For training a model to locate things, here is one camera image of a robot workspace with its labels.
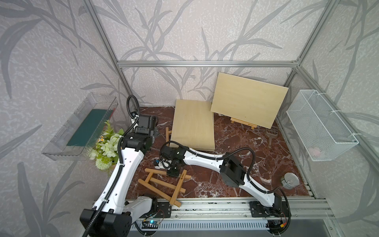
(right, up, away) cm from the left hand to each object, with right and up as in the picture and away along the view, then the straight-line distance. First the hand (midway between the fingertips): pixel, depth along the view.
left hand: (144, 130), depth 74 cm
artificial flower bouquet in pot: (-12, -8, -13) cm, 19 cm away
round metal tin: (+77, -27, +3) cm, 81 cm away
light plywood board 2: (+23, +2, +31) cm, 39 cm away
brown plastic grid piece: (+79, -3, +27) cm, 83 cm away
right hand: (+10, -26, +12) cm, 30 cm away
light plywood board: (+63, +17, +17) cm, 68 cm away
